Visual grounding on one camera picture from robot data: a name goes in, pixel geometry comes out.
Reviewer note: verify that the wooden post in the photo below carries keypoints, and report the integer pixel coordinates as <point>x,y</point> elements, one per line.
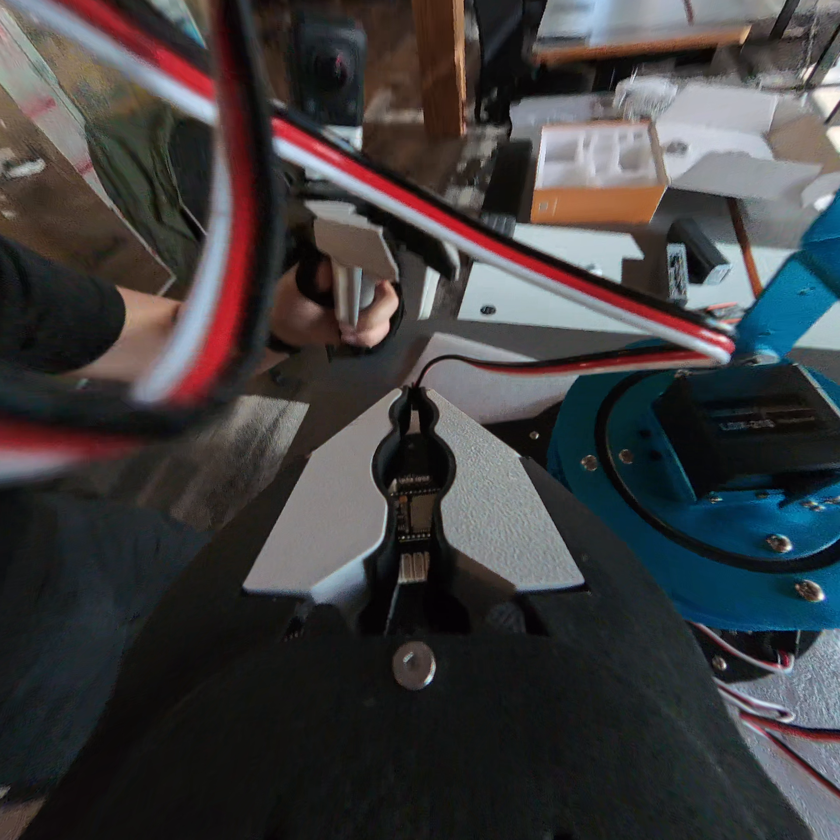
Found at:
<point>439,65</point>

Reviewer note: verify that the wooden table board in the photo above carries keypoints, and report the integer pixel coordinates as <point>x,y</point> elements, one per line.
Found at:
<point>643,47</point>

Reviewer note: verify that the orange and white box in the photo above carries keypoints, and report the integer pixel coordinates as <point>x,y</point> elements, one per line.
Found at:
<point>590,203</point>

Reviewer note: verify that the white open box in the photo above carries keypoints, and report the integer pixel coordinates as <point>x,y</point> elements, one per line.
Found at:
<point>741,174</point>

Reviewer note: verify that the black power adapter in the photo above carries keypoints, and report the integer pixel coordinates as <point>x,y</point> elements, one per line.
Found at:
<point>699,249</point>

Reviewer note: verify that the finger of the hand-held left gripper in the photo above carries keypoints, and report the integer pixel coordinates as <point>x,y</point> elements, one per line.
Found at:
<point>426,253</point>

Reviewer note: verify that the light grey desk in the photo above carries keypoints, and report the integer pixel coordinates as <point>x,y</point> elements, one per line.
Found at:
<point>544,295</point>

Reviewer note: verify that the blue toy robot arm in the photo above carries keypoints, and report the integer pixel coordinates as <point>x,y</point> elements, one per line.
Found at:
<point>656,577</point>

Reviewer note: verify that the black grey patterned charger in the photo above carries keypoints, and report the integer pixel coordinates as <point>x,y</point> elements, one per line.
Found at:
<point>677,272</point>

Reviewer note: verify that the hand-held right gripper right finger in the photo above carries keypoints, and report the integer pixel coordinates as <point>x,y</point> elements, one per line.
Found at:
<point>505,525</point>

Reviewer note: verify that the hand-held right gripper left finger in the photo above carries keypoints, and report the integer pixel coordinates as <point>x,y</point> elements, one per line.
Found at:
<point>315,525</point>

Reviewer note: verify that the person's left forearm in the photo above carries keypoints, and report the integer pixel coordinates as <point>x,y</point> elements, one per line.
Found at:
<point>148,328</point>

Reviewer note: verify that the person's dark pants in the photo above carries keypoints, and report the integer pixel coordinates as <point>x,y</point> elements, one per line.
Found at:
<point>79,623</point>

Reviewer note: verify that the brown stick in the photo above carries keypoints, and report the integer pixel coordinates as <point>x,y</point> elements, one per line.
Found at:
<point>745,249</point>

